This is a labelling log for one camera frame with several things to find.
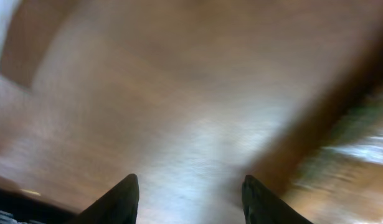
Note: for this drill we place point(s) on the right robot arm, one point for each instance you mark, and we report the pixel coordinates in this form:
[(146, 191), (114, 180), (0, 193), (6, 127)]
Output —
[(16, 208)]

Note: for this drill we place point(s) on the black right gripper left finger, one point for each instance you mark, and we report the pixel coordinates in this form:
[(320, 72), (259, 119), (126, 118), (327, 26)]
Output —
[(118, 206)]

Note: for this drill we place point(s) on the red spaghetti packet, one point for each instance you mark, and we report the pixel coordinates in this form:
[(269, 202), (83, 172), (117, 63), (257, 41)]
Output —
[(343, 181)]

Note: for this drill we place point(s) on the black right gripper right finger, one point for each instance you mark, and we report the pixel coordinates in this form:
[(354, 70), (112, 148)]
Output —
[(262, 206)]

